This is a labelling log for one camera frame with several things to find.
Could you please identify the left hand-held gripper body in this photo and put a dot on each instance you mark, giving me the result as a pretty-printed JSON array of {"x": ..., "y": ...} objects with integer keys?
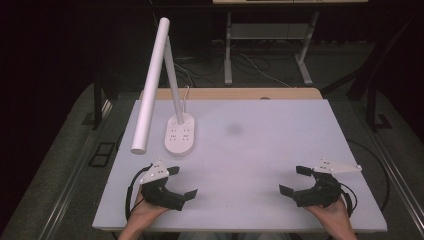
[{"x": 156, "y": 191}]

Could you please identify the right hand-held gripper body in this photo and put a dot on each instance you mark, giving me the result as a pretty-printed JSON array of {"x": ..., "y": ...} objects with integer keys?
[{"x": 321, "y": 193}]

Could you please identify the person's right hand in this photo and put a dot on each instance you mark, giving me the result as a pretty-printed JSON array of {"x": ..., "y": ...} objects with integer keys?
[{"x": 331, "y": 213}]

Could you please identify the person's left hand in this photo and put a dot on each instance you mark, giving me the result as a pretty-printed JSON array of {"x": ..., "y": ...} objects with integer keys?
[{"x": 145, "y": 211}]

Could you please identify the white desk lamp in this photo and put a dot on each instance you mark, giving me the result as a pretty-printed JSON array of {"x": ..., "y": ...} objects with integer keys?
[{"x": 151, "y": 86}]

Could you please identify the black metal stand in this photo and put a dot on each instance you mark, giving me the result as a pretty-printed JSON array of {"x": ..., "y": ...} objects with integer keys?
[{"x": 371, "y": 110}]

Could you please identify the wooden table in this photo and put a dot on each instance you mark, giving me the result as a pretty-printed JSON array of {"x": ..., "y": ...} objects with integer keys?
[{"x": 233, "y": 93}]

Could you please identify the black floor frame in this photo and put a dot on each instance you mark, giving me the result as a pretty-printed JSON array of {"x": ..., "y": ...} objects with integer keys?
[{"x": 102, "y": 154}]

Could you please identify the metal floor rail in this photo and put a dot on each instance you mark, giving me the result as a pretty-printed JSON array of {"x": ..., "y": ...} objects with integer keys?
[
  {"x": 405, "y": 186},
  {"x": 65, "y": 191}
]

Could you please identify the metal table frame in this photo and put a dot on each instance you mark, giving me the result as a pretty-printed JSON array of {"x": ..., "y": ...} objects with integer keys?
[{"x": 266, "y": 31}]

